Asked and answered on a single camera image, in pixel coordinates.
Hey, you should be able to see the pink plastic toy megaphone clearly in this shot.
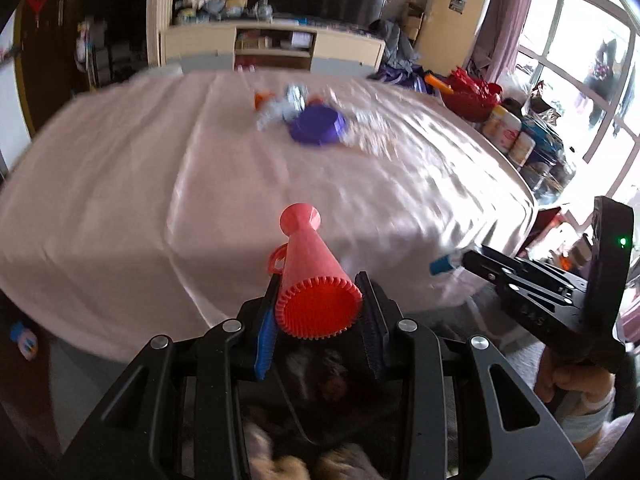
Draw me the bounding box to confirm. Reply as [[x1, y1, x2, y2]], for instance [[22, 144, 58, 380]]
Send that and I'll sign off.
[[268, 203, 362, 339]]

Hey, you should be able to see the purple plastic bowl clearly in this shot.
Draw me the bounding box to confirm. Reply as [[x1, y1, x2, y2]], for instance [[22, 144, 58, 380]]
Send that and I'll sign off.
[[288, 105, 347, 146]]

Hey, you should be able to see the clear plastic bag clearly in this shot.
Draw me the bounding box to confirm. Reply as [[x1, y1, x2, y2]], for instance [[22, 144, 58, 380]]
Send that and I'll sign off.
[[256, 97, 301, 130]]

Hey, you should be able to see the orange wrapper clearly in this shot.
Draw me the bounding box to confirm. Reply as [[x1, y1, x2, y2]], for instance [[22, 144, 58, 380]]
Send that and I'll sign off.
[[254, 92, 276, 110]]

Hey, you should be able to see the silver foil blister pack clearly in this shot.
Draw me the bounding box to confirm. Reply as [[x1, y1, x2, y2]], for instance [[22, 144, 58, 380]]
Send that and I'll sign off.
[[285, 84, 308, 112]]

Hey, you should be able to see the person's right hand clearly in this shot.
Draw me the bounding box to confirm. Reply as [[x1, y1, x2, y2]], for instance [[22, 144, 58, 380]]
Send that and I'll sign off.
[[534, 348, 615, 404]]

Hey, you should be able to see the yellow-label white canister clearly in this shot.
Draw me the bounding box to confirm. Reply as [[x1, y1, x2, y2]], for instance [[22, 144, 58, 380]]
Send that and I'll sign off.
[[482, 105, 508, 139]]

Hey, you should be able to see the white pink-label canister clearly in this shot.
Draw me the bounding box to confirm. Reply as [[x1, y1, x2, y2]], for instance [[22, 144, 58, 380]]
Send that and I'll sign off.
[[494, 112, 522, 154]]

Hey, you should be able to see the red plastic basket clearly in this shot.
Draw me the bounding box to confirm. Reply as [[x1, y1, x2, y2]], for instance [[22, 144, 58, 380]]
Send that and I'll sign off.
[[424, 67, 503, 122]]

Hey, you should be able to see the pink satin tablecloth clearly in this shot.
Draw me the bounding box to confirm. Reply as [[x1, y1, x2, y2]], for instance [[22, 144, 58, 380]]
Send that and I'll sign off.
[[1, 70, 536, 362]]

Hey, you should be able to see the beige standing air conditioner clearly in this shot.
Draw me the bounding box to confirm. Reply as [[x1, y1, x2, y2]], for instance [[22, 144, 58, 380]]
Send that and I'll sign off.
[[414, 0, 490, 75]]

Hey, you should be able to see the pink window curtain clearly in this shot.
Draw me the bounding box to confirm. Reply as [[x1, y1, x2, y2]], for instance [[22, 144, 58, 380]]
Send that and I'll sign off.
[[476, 0, 532, 81]]

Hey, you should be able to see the beige TV cabinet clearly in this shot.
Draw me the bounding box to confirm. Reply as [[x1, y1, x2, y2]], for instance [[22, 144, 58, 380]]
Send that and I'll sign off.
[[153, 21, 385, 78]]

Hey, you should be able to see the dark brown door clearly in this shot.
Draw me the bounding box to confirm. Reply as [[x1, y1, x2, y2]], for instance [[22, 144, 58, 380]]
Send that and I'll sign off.
[[14, 0, 88, 138]]

